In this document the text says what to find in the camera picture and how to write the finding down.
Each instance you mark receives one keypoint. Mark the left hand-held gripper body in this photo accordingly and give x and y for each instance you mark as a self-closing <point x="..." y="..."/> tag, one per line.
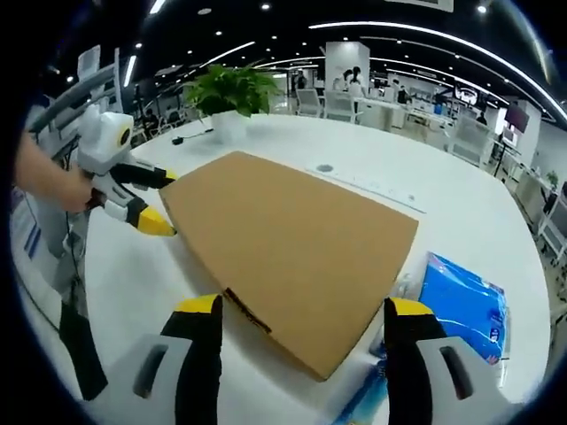
<point x="102" y="141"/>

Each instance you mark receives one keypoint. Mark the small potted plant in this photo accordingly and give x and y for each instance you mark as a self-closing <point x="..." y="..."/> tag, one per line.
<point x="552" y="178"/>

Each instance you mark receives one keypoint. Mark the white teal soft wipes pack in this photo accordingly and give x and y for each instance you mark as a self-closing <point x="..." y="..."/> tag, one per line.
<point x="363" y="394"/>

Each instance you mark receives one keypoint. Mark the white square pillar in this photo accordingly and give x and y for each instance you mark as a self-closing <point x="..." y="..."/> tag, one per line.
<point x="347" y="62"/>

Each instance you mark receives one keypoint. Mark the grey metal frame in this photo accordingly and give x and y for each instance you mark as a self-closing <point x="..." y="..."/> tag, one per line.
<point x="84" y="79"/>

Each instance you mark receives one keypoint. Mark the blue white wall poster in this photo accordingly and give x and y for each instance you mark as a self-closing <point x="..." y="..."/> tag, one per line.
<point x="26" y="230"/>

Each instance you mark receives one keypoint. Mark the ceiling air conditioner vent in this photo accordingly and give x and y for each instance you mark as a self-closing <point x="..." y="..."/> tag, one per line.
<point x="421" y="3"/>

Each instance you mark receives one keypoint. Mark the potted green plant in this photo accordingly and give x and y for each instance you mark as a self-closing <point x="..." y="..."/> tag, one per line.
<point x="230" y="93"/>

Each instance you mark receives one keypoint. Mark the dark red wall monitor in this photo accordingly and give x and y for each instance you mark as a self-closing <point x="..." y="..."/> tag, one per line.
<point x="517" y="117"/>

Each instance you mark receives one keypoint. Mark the person's left hand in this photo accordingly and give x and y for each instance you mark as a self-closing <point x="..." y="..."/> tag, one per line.
<point x="73" y="190"/>

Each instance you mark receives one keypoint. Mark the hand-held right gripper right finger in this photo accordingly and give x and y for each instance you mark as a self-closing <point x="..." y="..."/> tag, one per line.
<point x="407" y="354"/>

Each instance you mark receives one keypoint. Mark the blue soft packet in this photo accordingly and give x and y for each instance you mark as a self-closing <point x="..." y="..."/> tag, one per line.
<point x="465" y="305"/>

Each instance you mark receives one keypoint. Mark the white office chair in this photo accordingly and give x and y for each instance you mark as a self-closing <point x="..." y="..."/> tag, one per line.
<point x="470" y="141"/>
<point x="340" y="107"/>
<point x="553" y="226"/>
<point x="308" y="102"/>

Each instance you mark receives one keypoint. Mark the brown cardboard shoe box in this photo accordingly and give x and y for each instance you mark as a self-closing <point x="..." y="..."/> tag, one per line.
<point x="288" y="248"/>

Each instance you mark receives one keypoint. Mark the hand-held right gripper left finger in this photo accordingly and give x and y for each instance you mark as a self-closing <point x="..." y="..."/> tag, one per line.
<point x="199" y="354"/>

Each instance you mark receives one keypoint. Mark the wall screen with car picture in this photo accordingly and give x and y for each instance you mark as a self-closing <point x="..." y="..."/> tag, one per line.
<point x="466" y="92"/>

